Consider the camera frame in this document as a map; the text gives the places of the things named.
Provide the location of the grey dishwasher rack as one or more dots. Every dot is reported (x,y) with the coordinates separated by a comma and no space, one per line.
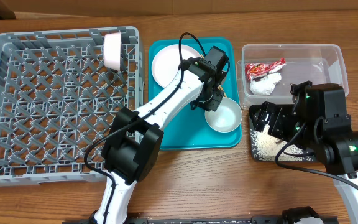
(57,97)

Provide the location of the white rice grains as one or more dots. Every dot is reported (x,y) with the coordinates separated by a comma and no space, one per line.
(265,147)

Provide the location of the clear plastic bin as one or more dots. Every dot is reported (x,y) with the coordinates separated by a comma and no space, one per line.
(318,63)

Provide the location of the large white plate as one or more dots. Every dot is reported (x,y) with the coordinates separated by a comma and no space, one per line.
(165,65)

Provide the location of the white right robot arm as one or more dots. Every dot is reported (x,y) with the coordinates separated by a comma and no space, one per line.
(318,123)

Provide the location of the grey bowl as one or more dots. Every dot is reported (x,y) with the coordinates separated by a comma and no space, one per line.
(226,118)

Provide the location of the black tray bin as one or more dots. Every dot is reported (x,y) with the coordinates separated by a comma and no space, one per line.
(305,151)

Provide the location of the small white bowl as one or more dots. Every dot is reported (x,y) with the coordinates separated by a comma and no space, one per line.
(112,51)

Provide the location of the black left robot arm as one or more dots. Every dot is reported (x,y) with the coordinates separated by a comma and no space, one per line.
(131,148)

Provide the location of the wooden chopstick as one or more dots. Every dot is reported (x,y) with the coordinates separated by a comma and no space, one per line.
(220,86)

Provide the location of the red snack wrapper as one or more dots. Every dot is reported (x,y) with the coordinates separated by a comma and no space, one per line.
(257,70)

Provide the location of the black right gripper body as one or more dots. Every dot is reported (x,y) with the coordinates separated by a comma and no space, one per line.
(269,117)

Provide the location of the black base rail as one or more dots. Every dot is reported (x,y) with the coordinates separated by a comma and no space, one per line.
(252,220)

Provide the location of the white tissue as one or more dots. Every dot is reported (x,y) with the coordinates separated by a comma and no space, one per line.
(266,85)

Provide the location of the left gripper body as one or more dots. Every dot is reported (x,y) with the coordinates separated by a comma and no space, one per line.
(211,100)

